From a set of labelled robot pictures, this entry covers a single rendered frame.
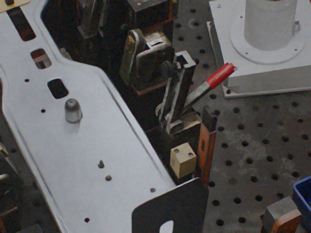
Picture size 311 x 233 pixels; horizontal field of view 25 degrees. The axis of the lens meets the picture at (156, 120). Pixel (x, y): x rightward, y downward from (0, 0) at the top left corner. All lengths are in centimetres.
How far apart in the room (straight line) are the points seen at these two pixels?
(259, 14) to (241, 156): 34
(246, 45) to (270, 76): 10
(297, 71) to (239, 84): 15
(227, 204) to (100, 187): 42
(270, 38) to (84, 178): 64
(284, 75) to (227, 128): 19
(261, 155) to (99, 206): 56
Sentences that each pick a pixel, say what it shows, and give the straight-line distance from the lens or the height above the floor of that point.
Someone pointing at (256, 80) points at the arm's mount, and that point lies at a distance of 173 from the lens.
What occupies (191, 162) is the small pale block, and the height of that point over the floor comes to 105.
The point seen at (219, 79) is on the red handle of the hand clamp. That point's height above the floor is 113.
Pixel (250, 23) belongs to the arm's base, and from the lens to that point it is 169.
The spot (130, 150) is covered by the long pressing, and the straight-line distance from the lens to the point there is 130.
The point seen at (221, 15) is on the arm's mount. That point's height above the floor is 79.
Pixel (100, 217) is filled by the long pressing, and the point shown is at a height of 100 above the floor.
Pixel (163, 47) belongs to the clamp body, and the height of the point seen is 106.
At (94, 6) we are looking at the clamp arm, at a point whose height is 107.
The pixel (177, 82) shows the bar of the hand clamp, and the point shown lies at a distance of 120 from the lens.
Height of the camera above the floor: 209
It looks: 55 degrees down
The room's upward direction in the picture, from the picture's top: 2 degrees clockwise
